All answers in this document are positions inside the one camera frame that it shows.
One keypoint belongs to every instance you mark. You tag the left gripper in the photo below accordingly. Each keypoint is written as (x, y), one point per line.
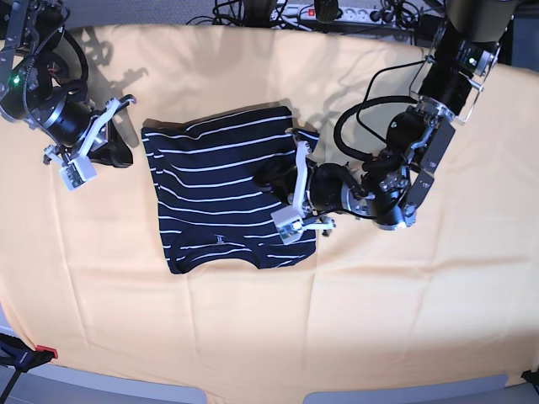
(325, 187)

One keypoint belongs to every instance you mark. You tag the black clamp right corner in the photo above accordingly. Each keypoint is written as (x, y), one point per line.
(531, 377)

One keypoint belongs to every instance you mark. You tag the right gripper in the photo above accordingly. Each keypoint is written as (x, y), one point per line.
(67, 123)

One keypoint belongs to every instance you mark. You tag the navy white striped T-shirt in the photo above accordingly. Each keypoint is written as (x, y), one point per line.
(213, 198)

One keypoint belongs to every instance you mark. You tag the yellow table cloth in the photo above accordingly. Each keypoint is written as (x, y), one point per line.
(453, 297)

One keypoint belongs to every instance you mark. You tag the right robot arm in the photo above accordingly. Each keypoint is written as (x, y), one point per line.
(44, 83)

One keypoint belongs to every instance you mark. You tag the white power strip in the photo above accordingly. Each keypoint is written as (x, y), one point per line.
(301, 13)

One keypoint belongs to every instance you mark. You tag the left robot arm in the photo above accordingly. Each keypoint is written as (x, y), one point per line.
(394, 183)

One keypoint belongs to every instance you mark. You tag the blue clamp red tip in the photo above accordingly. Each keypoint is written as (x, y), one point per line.
(22, 358)

